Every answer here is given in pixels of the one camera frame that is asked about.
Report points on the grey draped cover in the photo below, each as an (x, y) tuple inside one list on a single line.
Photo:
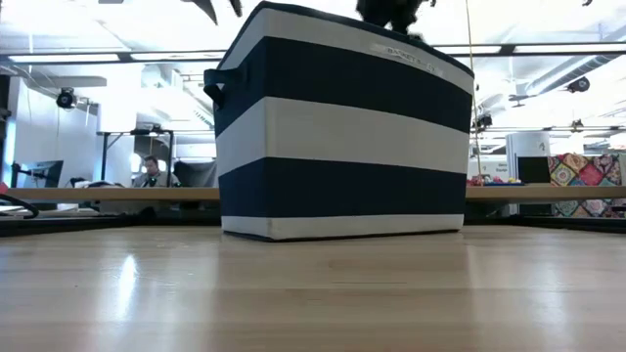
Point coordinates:
[(195, 173)]

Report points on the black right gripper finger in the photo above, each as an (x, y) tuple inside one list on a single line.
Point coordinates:
[(374, 13), (405, 17)]

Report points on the black computer monitor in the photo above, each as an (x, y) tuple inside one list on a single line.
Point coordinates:
[(44, 173), (533, 170)]

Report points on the person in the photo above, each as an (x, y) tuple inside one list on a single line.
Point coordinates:
[(154, 175)]

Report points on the white round pillar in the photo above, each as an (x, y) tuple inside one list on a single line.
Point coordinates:
[(527, 144)]

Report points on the colourful toy pile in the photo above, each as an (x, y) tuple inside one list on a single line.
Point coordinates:
[(494, 182)]

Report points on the black ceiling-mounted camera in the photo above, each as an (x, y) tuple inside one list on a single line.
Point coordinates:
[(484, 121), (65, 99), (578, 84)]

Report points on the colourful patchwork cloth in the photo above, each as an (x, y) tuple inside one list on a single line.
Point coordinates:
[(587, 173)]

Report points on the beige desk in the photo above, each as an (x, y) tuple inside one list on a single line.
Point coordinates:
[(122, 194)]

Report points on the navy striped fabric laundry bin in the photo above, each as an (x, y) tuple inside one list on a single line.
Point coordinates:
[(342, 137)]

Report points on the black metal rack frame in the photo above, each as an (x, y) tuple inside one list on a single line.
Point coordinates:
[(104, 156)]

